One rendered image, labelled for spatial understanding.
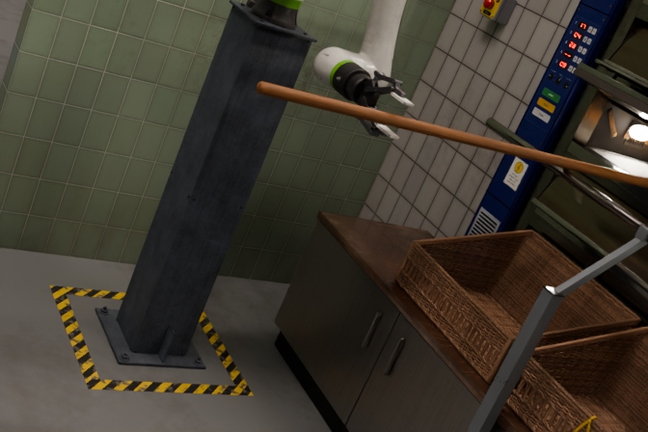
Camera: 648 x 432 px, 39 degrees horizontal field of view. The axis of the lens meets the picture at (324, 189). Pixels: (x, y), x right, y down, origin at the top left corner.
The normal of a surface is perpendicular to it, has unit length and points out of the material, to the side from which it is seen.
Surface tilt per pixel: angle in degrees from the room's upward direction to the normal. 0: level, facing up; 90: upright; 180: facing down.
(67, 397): 0
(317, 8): 90
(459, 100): 90
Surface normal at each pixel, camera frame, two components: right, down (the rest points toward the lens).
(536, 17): -0.82, -0.16
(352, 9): 0.43, 0.46
